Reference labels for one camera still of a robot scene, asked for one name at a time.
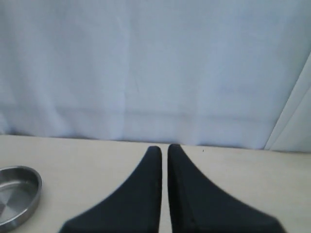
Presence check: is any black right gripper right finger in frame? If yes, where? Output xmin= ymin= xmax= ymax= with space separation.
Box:
xmin=167 ymin=144 xmax=285 ymax=233

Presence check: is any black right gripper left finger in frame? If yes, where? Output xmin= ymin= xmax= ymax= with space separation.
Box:
xmin=60 ymin=146 xmax=162 ymax=233

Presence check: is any round stainless steel bowl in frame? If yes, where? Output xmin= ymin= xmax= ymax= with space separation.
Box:
xmin=0 ymin=166 xmax=42 ymax=233

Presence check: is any white cloth backdrop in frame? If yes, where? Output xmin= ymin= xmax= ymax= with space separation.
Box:
xmin=0 ymin=0 xmax=311 ymax=151

